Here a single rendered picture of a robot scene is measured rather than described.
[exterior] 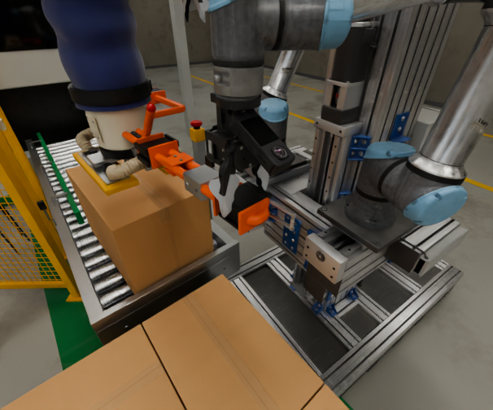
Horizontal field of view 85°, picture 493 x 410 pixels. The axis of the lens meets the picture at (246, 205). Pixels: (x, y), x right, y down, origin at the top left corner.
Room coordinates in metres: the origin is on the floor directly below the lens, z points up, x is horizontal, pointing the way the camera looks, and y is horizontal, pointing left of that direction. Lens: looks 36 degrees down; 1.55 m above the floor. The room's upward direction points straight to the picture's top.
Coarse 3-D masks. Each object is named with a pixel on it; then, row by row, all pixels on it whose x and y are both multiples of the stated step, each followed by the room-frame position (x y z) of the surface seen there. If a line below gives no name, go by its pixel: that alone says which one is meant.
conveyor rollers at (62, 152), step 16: (64, 144) 2.37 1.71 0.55; (96, 144) 2.37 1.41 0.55; (48, 160) 2.04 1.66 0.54; (64, 160) 2.04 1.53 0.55; (48, 176) 1.80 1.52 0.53; (64, 176) 1.79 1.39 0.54; (64, 208) 1.38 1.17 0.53; (80, 208) 1.37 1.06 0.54; (80, 240) 1.07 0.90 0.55; (96, 240) 1.08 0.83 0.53; (96, 256) 0.94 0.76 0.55; (96, 272) 0.85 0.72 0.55; (112, 272) 0.88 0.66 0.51; (96, 288) 0.76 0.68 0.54; (128, 288) 0.76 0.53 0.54
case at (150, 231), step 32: (96, 192) 0.93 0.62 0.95; (128, 192) 0.93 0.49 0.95; (160, 192) 0.93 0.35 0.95; (96, 224) 0.91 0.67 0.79; (128, 224) 0.72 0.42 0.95; (160, 224) 0.80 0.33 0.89; (192, 224) 0.89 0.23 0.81; (128, 256) 0.70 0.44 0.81; (160, 256) 0.78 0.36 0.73; (192, 256) 0.87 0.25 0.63
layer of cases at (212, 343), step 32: (224, 288) 0.76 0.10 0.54; (160, 320) 0.60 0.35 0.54; (192, 320) 0.60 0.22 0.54; (224, 320) 0.60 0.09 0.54; (256, 320) 0.60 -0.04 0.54; (96, 352) 0.48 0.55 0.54; (128, 352) 0.48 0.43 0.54; (160, 352) 0.48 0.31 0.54; (192, 352) 0.48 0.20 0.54; (224, 352) 0.48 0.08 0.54; (256, 352) 0.48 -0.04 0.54; (288, 352) 0.48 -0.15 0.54; (64, 384) 0.37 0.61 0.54; (96, 384) 0.37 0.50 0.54; (128, 384) 0.37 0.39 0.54; (160, 384) 0.37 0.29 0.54; (192, 384) 0.37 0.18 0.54; (224, 384) 0.37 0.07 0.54; (256, 384) 0.37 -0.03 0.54; (288, 384) 0.37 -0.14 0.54; (320, 384) 0.37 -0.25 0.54
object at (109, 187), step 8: (80, 152) 0.89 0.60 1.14; (96, 152) 0.85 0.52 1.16; (80, 160) 0.84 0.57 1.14; (88, 160) 0.83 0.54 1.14; (88, 168) 0.78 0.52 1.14; (96, 168) 0.77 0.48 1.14; (104, 168) 0.74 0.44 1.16; (96, 176) 0.73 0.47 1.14; (104, 176) 0.72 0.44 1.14; (128, 176) 0.72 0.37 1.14; (104, 184) 0.68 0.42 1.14; (112, 184) 0.68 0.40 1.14; (120, 184) 0.68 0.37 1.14; (128, 184) 0.69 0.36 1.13; (136, 184) 0.70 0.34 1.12; (104, 192) 0.66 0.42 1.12; (112, 192) 0.66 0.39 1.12
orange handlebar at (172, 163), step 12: (156, 96) 1.22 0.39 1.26; (168, 108) 1.03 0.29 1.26; (180, 108) 1.05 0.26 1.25; (156, 156) 0.63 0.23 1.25; (180, 156) 0.61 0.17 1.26; (168, 168) 0.58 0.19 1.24; (180, 168) 0.56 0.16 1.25; (192, 168) 0.57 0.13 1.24; (204, 192) 0.47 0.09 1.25; (252, 216) 0.38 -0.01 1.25; (264, 216) 0.38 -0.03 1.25
